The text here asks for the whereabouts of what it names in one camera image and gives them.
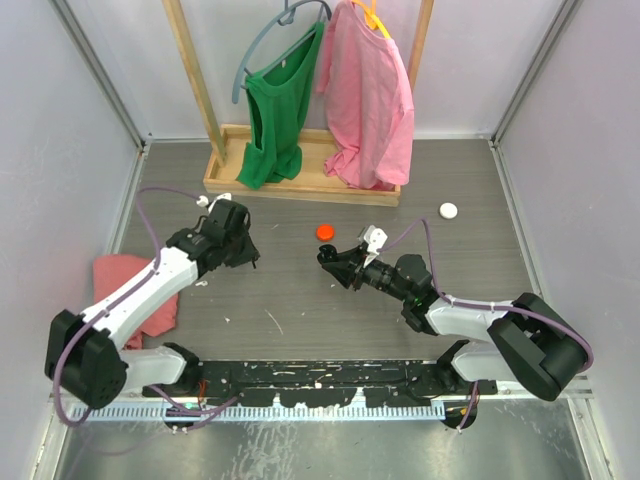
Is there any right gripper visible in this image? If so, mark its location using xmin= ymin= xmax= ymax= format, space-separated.
xmin=322 ymin=244 xmax=412 ymax=304

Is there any orange earbud case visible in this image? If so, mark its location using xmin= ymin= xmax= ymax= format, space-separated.
xmin=316 ymin=224 xmax=335 ymax=242

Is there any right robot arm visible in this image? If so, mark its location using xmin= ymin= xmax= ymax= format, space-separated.
xmin=317 ymin=243 xmax=591 ymax=401

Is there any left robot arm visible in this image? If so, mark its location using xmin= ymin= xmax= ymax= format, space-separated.
xmin=44 ymin=194 xmax=259 ymax=410

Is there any wooden clothes rack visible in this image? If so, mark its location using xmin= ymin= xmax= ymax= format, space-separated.
xmin=162 ymin=0 xmax=435 ymax=208

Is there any red folded cloth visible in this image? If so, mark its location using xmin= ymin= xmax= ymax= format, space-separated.
xmin=93 ymin=254 xmax=179 ymax=350

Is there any green t-shirt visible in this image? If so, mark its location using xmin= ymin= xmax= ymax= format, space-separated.
xmin=237 ymin=21 xmax=325 ymax=190

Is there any pink t-shirt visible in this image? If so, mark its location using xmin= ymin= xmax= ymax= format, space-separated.
xmin=316 ymin=1 xmax=414 ymax=190

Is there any yellow hanger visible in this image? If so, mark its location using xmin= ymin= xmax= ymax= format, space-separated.
xmin=351 ymin=0 xmax=391 ymax=39

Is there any grey-blue hanger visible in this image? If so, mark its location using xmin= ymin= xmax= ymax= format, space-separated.
xmin=231 ymin=0 xmax=333 ymax=105

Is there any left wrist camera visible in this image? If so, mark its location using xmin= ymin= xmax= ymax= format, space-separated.
xmin=195 ymin=192 xmax=232 ymax=212

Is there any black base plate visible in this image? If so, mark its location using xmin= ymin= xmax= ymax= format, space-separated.
xmin=161 ymin=360 xmax=472 ymax=408

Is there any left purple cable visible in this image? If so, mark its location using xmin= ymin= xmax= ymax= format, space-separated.
xmin=52 ymin=186 xmax=239 ymax=431

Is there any purple cable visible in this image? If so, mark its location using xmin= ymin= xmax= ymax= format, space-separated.
xmin=52 ymin=186 xmax=239 ymax=431
xmin=379 ymin=216 xmax=595 ymax=431

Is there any white cable duct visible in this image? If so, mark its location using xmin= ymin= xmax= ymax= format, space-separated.
xmin=87 ymin=399 xmax=446 ymax=423

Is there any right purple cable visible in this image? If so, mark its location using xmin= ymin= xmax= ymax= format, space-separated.
xmin=379 ymin=216 xmax=595 ymax=431

